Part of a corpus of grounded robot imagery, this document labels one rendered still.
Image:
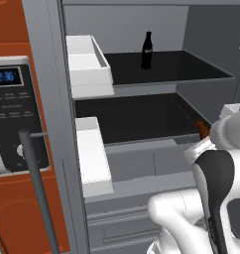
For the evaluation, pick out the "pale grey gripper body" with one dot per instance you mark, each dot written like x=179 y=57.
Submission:
x=229 y=110

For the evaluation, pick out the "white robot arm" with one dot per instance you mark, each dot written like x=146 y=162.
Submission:
x=178 y=211

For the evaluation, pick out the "black fridge shelf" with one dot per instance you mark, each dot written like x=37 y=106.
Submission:
x=138 y=119
x=178 y=67

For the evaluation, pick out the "grey fridge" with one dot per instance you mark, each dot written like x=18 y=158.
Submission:
x=204 y=29

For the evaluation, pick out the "grey fridge crisper drawer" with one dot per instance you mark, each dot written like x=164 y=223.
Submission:
x=142 y=162

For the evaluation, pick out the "grey fridge freezer drawer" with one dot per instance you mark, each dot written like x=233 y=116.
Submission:
x=118 y=225

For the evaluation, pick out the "grey fridge door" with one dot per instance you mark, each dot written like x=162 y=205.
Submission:
x=56 y=82

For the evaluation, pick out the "orange soda bottle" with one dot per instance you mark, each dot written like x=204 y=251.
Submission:
x=202 y=127

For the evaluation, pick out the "black soda bottle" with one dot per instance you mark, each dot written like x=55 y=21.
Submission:
x=146 y=53

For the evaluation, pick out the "black oven with display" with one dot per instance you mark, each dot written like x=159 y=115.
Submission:
x=13 y=115

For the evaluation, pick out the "orange cupboard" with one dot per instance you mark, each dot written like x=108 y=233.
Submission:
x=13 y=211

